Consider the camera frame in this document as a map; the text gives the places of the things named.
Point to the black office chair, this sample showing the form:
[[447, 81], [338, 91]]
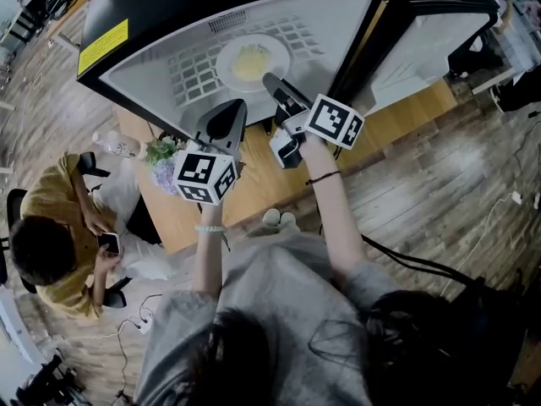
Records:
[[14, 203]]

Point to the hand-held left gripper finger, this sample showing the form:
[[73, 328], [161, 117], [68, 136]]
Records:
[[220, 123]]

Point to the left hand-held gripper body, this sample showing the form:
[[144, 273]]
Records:
[[198, 171]]

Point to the white round plate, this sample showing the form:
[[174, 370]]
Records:
[[230, 74]]

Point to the purple flower bunch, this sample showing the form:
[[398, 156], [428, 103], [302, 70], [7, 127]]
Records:
[[165, 171]]

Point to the yellow warning sticker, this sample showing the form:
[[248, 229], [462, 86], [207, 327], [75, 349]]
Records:
[[103, 47]]

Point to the yellow food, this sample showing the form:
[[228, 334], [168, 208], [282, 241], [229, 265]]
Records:
[[249, 61]]

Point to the black camera tripod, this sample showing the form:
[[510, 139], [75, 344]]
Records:
[[50, 381]]

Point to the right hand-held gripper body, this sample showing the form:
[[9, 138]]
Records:
[[334, 121]]

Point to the black fridge door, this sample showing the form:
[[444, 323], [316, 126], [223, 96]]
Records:
[[427, 49]]

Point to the person's right forearm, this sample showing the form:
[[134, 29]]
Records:
[[334, 218]]

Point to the clear plastic bottle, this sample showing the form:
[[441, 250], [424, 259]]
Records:
[[120, 145]]

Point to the person's grey shirt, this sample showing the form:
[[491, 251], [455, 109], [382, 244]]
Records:
[[274, 294]]

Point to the white charger plug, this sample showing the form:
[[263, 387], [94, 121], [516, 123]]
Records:
[[516, 197]]

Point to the person's left forearm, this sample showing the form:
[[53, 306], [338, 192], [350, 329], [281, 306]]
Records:
[[208, 260]]

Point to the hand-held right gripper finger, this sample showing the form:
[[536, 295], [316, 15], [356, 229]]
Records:
[[279, 89]]

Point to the white power strip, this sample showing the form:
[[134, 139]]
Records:
[[143, 324]]

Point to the person's pale shoe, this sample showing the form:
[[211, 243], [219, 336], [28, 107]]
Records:
[[271, 217], [288, 220]]

